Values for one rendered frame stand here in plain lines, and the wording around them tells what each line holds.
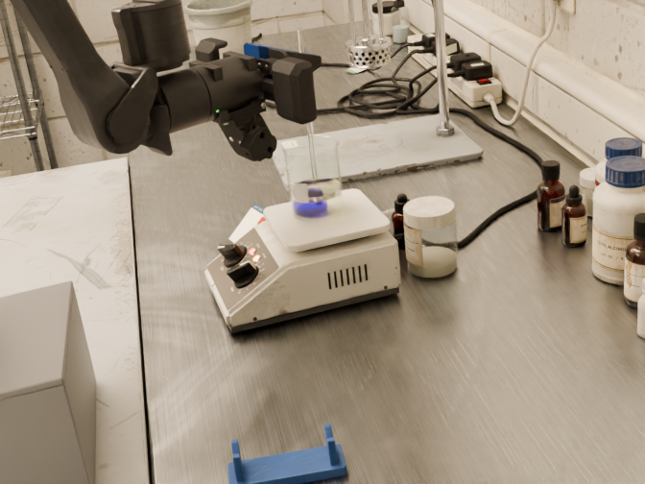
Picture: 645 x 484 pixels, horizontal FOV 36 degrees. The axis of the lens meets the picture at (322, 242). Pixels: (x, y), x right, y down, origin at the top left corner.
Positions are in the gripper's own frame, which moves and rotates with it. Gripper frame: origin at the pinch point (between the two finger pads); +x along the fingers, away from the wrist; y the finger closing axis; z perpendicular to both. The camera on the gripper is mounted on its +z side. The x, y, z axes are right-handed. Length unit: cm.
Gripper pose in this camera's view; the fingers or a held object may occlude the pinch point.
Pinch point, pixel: (293, 67)
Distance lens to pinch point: 107.9
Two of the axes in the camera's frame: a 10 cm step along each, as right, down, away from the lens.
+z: 0.9, 9.0, 4.2
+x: 7.9, -3.3, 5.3
